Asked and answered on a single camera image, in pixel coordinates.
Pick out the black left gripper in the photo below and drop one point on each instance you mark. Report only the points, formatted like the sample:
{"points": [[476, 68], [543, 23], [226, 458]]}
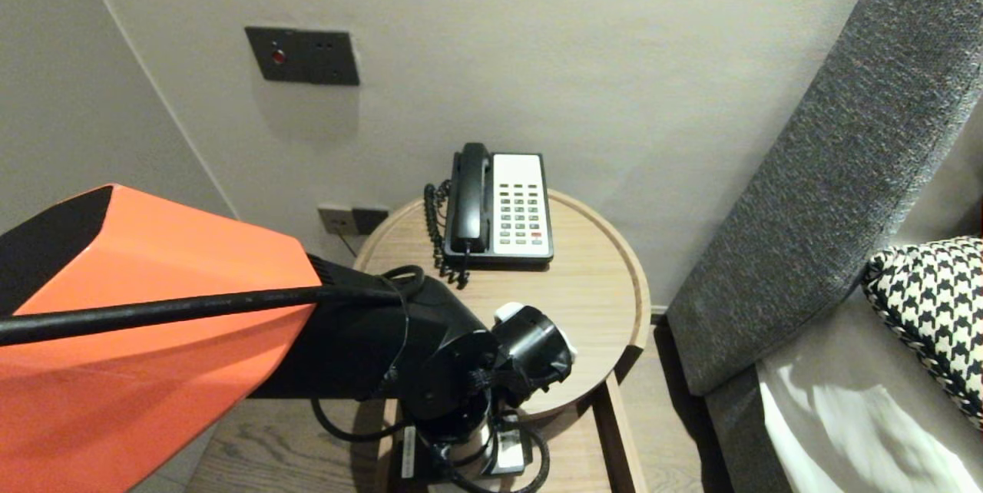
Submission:
{"points": [[453, 435]]}

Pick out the curved wooden table drawer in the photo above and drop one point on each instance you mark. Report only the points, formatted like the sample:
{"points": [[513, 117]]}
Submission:
{"points": [[620, 439]]}

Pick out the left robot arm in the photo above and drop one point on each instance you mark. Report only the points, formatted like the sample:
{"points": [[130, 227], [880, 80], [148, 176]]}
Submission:
{"points": [[153, 385]]}

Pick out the round wooden bedside table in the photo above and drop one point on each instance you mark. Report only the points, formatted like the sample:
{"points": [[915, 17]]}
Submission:
{"points": [[591, 286]]}

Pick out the black telephone handset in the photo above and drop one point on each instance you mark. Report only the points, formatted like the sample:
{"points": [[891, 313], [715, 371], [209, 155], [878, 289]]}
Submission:
{"points": [[471, 201]]}

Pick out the black and white desk telephone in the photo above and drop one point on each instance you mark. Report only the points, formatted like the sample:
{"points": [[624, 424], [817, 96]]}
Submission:
{"points": [[522, 205]]}

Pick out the white bed sheet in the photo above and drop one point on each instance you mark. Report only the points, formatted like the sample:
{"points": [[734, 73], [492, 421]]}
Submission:
{"points": [[860, 416]]}

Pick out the grey upholstered bed headboard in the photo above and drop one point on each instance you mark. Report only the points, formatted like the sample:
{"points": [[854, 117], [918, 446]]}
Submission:
{"points": [[806, 209]]}

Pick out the black white houndstooth pillow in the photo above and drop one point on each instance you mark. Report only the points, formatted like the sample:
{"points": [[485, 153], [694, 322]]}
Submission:
{"points": [[929, 309]]}

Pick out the silver white wrist camera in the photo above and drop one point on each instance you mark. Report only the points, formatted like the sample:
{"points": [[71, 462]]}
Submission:
{"points": [[508, 312]]}

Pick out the dark grey wall socket plate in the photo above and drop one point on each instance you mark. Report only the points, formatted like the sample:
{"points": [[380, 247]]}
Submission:
{"points": [[372, 220]]}

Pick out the beige wall socket plate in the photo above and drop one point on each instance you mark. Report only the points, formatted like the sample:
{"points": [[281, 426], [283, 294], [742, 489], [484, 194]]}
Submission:
{"points": [[336, 220]]}

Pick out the dark wall switch panel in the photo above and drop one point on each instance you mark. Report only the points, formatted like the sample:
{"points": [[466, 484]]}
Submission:
{"points": [[307, 55]]}

